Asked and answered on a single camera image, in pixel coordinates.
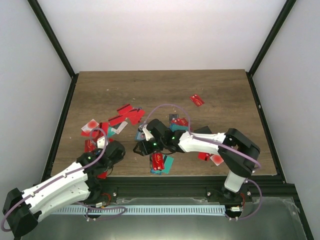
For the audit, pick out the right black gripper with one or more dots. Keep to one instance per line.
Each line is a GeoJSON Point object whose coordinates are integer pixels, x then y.
{"type": "Point", "coordinates": [145, 149]}

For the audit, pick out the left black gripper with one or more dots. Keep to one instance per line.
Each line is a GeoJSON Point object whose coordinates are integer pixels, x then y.
{"type": "Point", "coordinates": [120, 158]}

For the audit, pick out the lone red card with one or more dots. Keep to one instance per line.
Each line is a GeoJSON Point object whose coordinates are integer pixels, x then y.
{"type": "Point", "coordinates": [197, 100]}

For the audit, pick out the blue leather card holder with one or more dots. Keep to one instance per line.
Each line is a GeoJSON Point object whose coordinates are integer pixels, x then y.
{"type": "Point", "coordinates": [140, 136]}

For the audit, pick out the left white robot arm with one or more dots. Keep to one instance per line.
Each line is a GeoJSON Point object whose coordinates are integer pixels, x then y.
{"type": "Point", "coordinates": [24, 209]}

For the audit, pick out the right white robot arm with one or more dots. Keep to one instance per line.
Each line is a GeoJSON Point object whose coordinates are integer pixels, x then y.
{"type": "Point", "coordinates": [238, 152]}

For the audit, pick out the red VIP card front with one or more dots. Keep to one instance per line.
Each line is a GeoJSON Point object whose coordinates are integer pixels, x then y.
{"type": "Point", "coordinates": [158, 163]}

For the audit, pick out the red vip card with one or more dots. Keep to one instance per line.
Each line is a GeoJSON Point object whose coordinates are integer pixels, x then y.
{"type": "Point", "coordinates": [158, 163]}
{"type": "Point", "coordinates": [180, 121]}

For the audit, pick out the red VIP card centre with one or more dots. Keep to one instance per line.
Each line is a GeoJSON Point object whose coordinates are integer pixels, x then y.
{"type": "Point", "coordinates": [180, 121]}

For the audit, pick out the white red circle card left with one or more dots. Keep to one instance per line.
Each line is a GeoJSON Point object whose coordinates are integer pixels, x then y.
{"type": "Point", "coordinates": [88, 127]}

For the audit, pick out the white red circle card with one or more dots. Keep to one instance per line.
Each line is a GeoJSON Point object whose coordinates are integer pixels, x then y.
{"type": "Point", "coordinates": [88, 127]}
{"type": "Point", "coordinates": [216, 159]}

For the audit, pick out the red cards top left pile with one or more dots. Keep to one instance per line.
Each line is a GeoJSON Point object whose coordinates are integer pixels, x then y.
{"type": "Point", "coordinates": [127, 112]}

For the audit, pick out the black card right pile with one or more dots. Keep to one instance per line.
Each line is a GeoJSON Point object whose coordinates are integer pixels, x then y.
{"type": "Point", "coordinates": [203, 130]}

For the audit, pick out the white red circle card right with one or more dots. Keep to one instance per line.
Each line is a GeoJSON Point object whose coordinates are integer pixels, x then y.
{"type": "Point", "coordinates": [216, 159]}

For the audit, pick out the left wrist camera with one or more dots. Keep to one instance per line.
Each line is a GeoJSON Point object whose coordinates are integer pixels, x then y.
{"type": "Point", "coordinates": [101, 142]}

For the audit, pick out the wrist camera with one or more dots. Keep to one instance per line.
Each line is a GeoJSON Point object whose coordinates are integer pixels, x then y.
{"type": "Point", "coordinates": [101, 142]}
{"type": "Point", "coordinates": [145, 133]}

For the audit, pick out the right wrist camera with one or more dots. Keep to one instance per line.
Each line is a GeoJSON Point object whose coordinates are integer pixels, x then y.
{"type": "Point", "coordinates": [145, 133]}

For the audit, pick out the black aluminium frame rail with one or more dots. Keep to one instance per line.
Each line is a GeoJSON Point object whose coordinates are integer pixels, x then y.
{"type": "Point", "coordinates": [190, 186]}

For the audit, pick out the light blue slotted cable duct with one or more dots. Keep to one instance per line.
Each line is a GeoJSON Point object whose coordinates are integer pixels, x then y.
{"type": "Point", "coordinates": [201, 210]}

